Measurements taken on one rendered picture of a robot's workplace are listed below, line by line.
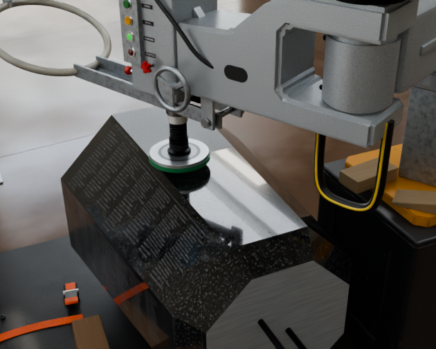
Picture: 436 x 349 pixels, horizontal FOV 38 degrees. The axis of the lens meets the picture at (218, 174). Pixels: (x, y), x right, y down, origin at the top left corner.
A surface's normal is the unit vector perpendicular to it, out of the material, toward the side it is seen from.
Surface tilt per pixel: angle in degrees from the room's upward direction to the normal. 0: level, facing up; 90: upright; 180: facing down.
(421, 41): 90
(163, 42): 90
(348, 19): 90
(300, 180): 0
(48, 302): 0
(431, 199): 11
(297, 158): 0
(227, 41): 90
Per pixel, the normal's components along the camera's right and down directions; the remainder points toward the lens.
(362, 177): -0.01, -0.87
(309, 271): 0.42, 0.45
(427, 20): 0.76, 0.32
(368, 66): 0.00, 0.50
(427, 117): -0.59, 0.41
